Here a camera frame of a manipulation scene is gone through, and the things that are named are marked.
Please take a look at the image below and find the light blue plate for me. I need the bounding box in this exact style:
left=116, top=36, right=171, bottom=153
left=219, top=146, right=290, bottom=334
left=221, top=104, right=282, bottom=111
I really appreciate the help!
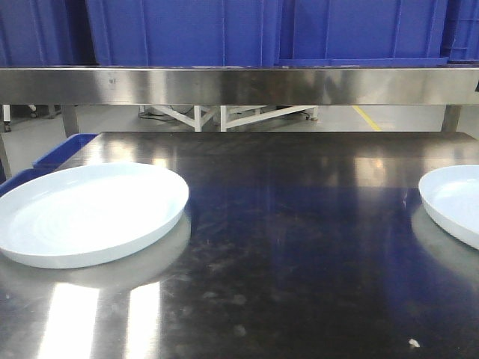
left=1, top=162, right=189, bottom=269
left=418, top=165, right=478, bottom=249

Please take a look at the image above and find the steel shelf leg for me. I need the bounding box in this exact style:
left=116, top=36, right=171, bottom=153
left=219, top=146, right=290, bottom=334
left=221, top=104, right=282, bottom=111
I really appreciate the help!
left=61, top=105, right=80, bottom=137

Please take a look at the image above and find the blue bin beside table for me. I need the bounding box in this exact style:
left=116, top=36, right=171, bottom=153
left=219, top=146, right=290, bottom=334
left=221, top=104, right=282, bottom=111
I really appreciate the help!
left=1, top=133, right=97, bottom=196

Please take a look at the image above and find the centre blue plastic crate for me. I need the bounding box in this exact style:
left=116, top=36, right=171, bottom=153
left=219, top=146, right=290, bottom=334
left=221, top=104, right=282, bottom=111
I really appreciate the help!
left=86, top=1, right=448, bottom=67

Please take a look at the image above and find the blue plastic crate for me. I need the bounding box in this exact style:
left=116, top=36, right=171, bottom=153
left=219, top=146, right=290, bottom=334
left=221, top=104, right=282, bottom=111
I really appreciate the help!
left=86, top=1, right=448, bottom=67
left=446, top=0, right=478, bottom=62
left=1, top=1, right=85, bottom=67

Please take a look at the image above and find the left blue plastic crate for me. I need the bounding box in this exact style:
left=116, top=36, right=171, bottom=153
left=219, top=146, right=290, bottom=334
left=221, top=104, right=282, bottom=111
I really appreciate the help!
left=1, top=1, right=85, bottom=67

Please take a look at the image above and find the right blue plastic crate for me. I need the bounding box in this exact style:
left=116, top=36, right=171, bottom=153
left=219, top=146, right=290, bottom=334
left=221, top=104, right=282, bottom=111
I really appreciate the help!
left=446, top=0, right=478, bottom=62

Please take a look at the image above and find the white metal frame cart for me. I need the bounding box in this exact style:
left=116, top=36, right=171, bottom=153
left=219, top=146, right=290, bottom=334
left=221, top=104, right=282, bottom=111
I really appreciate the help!
left=138, top=105, right=320, bottom=132

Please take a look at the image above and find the stainless steel shelf rail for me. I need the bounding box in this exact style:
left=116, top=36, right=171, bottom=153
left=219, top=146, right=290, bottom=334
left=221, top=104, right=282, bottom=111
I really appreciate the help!
left=1, top=67, right=478, bottom=105

